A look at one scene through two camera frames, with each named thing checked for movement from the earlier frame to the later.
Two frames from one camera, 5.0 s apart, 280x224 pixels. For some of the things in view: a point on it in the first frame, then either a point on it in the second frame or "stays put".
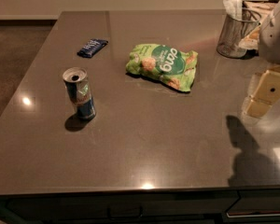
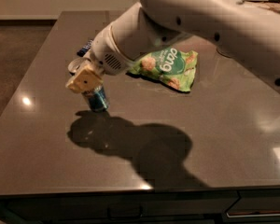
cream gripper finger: [266, 89] -> [104, 51]
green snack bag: [166, 64] stays put
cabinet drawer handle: [255, 216] stays put
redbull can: [76, 79] -> [97, 99]
